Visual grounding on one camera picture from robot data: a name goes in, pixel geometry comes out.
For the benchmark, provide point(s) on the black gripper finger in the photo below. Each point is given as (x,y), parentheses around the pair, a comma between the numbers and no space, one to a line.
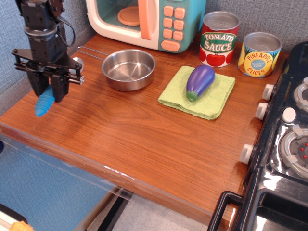
(38,82)
(60,87)

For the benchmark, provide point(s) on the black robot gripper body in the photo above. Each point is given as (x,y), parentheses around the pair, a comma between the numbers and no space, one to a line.
(49,49)

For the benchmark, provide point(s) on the blue handled metal spoon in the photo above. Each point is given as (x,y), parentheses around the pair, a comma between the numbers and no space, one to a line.
(46,99)

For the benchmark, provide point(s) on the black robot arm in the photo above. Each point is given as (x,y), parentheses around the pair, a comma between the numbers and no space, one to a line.
(41,15)

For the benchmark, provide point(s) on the yellow green folded cloth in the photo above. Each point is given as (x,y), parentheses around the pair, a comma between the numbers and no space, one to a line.
(210,104)

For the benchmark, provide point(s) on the small steel pan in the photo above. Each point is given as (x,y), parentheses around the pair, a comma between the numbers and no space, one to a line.
(125,70)

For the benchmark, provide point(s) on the teal toy microwave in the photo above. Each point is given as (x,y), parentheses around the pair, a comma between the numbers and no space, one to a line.
(164,25)

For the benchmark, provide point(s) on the purple toy eggplant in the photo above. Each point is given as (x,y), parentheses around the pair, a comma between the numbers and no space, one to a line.
(201,78)

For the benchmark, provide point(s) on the orange object at corner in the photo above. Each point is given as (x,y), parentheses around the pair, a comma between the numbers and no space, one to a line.
(13,221)

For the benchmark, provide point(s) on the tomato sauce can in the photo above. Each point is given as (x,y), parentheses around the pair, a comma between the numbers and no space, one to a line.
(218,38)

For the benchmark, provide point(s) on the white stove knob lower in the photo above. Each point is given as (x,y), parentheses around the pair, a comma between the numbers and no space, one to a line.
(246,153)

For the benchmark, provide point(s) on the white stove knob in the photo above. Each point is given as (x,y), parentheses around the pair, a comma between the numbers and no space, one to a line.
(246,153)
(261,110)
(267,92)

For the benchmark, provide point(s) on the pineapple slices can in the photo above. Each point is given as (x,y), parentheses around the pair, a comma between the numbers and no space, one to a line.
(259,54)

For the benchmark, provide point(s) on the white stove knob middle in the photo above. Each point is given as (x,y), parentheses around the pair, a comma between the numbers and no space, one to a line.
(261,110)

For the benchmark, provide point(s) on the white stove knob upper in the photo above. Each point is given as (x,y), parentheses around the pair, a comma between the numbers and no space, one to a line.
(267,92)

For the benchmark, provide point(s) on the black toy stove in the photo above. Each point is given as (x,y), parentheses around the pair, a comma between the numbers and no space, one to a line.
(275,194)

